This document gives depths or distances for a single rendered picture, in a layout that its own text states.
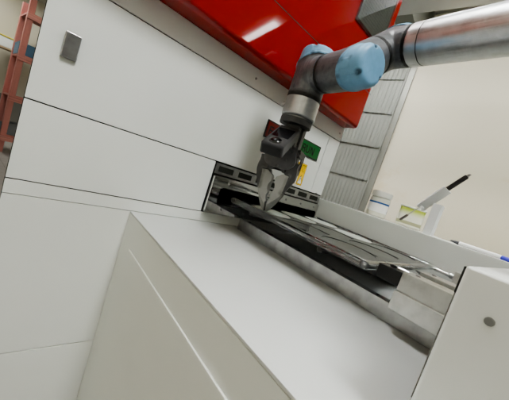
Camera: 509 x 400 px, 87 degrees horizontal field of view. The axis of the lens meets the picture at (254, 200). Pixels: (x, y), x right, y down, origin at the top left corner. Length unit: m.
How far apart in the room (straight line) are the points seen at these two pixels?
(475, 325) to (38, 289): 0.64
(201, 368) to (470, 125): 3.78
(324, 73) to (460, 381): 0.49
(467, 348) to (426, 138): 3.71
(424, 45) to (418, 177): 3.24
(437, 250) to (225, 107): 0.63
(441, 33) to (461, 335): 0.47
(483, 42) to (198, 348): 0.58
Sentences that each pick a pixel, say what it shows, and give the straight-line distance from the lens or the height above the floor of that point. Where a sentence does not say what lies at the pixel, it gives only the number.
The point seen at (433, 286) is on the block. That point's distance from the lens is 0.45.
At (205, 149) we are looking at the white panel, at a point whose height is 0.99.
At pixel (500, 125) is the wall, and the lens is 3.91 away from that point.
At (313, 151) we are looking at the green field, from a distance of 0.89.
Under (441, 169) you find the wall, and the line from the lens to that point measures 3.80.
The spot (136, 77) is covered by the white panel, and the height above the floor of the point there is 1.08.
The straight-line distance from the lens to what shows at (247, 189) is 0.72.
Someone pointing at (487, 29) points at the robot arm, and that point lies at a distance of 0.57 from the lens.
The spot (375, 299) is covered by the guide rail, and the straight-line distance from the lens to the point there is 0.50.
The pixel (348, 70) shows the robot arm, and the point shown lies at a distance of 0.54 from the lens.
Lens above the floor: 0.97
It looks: 5 degrees down
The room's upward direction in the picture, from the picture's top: 18 degrees clockwise
